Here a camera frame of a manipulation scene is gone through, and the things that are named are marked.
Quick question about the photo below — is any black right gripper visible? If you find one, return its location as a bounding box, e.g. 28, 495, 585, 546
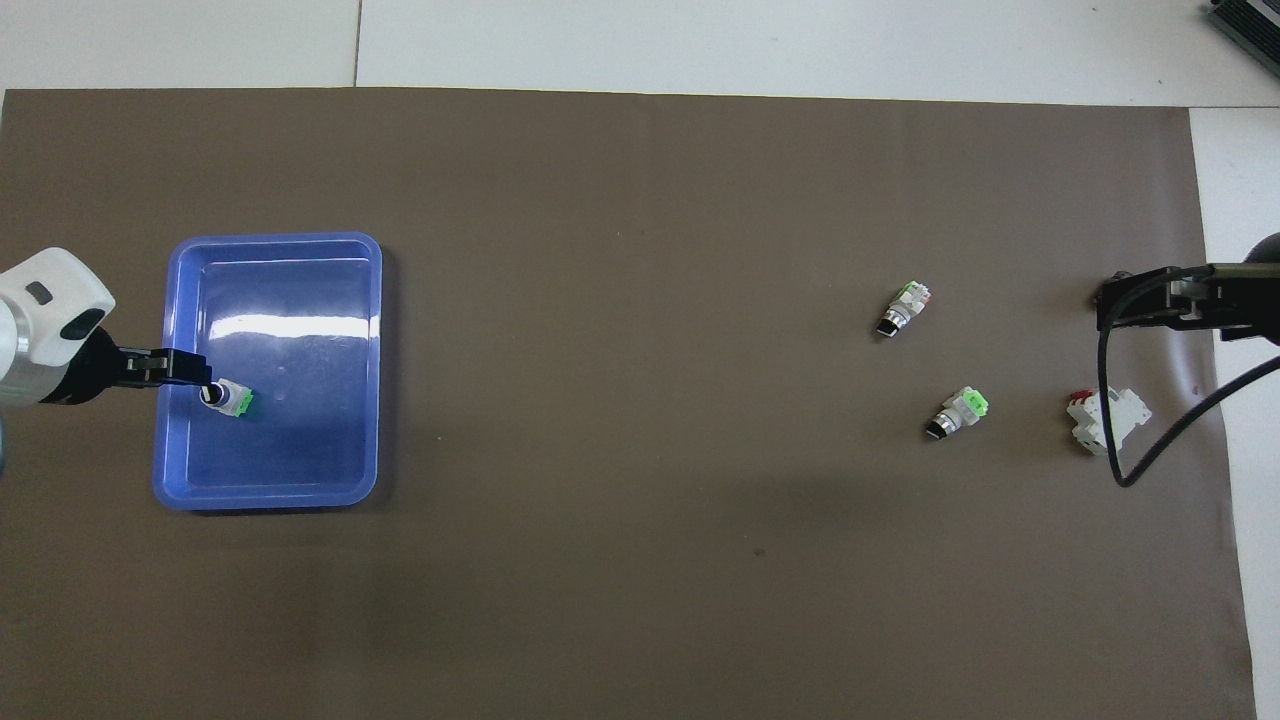
1096, 262, 1280, 347

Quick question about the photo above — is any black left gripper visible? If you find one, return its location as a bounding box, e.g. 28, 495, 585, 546
42, 328, 217, 407

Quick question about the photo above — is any white circuit breaker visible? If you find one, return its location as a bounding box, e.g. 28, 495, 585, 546
1066, 387, 1153, 457

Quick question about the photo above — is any blue plastic tray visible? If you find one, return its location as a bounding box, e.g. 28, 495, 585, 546
152, 232, 384, 513

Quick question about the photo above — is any grey ribbed device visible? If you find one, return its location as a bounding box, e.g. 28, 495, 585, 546
1205, 0, 1280, 63

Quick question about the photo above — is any brown table mat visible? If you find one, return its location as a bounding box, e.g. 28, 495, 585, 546
0, 88, 1257, 720

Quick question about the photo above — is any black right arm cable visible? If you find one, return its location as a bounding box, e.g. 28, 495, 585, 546
1096, 264, 1280, 490

